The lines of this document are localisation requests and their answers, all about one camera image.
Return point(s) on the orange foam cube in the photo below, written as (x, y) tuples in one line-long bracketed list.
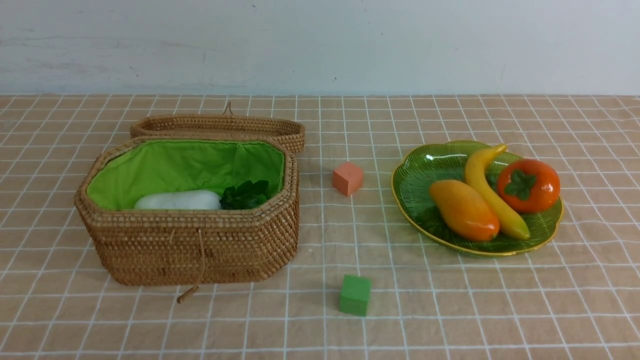
[(347, 178)]

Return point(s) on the green foam cube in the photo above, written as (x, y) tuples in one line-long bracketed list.
[(355, 294)]

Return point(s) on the yellow toy banana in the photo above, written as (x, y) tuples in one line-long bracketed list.
[(510, 222)]

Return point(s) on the white toy radish green leaves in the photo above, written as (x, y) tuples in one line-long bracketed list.
[(248, 195)]

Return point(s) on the orange yellow toy mango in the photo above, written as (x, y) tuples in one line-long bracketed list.
[(464, 210)]

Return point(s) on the orange toy persimmon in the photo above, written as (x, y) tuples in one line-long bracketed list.
[(529, 186)]

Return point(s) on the woven wicker basket green lining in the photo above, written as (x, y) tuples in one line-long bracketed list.
[(168, 247)]

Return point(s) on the green glass leaf plate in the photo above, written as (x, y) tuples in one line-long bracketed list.
[(430, 163)]

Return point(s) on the checkered beige tablecloth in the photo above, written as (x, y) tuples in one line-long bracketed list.
[(576, 298)]

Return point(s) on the woven wicker basket lid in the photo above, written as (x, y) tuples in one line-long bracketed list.
[(288, 133)]

